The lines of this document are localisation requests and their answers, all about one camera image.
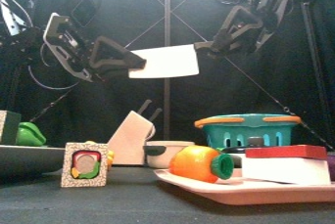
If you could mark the green toy pepper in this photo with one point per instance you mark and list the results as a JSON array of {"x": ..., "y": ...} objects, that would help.
[{"x": 30, "y": 135}]

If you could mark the dark green speckled box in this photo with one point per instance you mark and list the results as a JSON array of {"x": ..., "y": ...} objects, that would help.
[{"x": 8, "y": 126}]

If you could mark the speckled toy sushi piece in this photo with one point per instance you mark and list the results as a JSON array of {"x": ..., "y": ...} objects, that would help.
[{"x": 83, "y": 164}]

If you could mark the pink plastic tray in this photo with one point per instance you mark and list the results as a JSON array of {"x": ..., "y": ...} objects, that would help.
[{"x": 261, "y": 193}]

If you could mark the black pan lid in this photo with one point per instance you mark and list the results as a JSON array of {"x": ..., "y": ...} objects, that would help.
[{"x": 255, "y": 141}]

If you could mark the purple toy eggplant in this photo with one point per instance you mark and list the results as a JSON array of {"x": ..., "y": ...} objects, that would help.
[{"x": 331, "y": 166}]

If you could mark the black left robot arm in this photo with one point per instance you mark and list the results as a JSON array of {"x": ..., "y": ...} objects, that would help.
[{"x": 17, "y": 43}]

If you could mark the beige toy knife block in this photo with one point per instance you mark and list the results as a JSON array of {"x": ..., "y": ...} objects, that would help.
[{"x": 129, "y": 140}]

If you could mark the dark frame post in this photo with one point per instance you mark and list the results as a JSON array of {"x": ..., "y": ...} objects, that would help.
[{"x": 315, "y": 71}]

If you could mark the grey vertical frame pole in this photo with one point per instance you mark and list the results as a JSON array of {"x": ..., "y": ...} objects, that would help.
[{"x": 166, "y": 104}]

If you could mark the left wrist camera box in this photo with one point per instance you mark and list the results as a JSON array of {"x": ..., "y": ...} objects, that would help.
[{"x": 83, "y": 8}]

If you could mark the red and white toy block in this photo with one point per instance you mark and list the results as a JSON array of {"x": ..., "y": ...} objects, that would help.
[{"x": 283, "y": 167}]

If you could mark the white toy pot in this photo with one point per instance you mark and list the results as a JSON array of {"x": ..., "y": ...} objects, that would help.
[{"x": 165, "y": 156}]

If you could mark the grey tray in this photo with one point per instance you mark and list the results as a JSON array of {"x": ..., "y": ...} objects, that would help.
[{"x": 26, "y": 161}]

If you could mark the orange toy carrot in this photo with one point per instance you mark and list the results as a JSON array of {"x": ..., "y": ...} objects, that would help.
[{"x": 196, "y": 162}]

